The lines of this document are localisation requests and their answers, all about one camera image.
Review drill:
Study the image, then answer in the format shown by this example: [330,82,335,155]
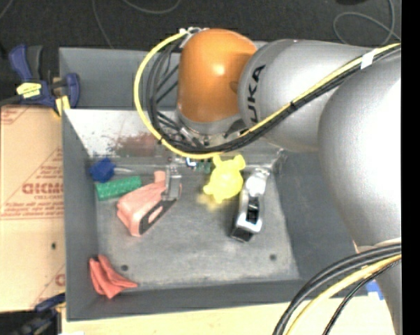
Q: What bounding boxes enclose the yellow toy animal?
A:
[202,154,247,204]

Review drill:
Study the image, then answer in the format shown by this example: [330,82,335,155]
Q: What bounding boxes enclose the brown cardboard board red print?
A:
[0,104,66,314]

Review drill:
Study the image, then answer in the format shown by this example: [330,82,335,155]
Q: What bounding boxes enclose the silver and black stapler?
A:
[230,167,271,244]

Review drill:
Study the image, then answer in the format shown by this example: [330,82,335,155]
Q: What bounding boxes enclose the green ribbed cylinder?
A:
[94,175,143,202]

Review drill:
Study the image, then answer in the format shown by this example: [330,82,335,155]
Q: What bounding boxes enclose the grey metal bin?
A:
[58,46,358,321]

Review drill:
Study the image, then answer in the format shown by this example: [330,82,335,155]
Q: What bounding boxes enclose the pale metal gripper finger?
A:
[172,172,183,200]
[164,165,174,202]

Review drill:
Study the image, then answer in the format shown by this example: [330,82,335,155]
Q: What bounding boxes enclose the red cloth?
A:
[88,253,140,300]

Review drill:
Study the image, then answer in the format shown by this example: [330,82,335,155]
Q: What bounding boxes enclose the blue plastic toy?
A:
[88,156,118,184]

